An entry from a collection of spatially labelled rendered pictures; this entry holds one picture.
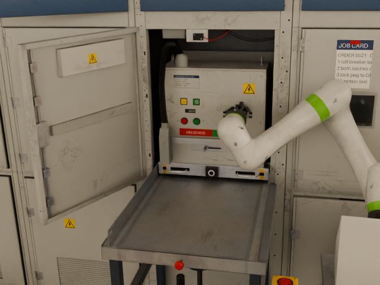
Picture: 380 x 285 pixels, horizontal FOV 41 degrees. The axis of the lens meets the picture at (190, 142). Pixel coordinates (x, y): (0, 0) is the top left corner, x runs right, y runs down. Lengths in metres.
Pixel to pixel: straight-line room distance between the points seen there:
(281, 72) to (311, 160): 0.43
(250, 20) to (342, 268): 1.09
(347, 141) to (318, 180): 0.34
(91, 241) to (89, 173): 0.61
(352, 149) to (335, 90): 0.25
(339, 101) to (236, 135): 0.43
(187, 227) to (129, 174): 0.56
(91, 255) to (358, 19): 1.79
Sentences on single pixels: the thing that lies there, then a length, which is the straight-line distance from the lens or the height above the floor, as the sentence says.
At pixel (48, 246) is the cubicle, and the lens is 2.97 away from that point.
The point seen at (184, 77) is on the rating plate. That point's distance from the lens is 2.38.
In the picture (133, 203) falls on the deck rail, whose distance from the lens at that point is 2.20.
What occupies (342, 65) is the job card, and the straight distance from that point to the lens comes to 2.28.
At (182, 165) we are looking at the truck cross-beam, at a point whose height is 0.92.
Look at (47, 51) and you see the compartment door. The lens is 2.09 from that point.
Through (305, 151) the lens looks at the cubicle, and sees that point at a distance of 2.38.
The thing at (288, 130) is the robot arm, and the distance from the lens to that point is 2.02.
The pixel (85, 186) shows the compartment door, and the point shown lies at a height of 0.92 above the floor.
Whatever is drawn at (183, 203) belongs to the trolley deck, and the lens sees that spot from 2.27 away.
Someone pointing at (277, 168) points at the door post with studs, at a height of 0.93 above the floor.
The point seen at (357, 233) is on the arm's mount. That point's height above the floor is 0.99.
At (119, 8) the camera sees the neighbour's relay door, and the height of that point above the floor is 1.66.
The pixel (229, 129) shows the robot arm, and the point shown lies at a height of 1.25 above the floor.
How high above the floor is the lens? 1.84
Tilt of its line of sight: 19 degrees down
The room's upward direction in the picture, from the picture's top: 1 degrees counter-clockwise
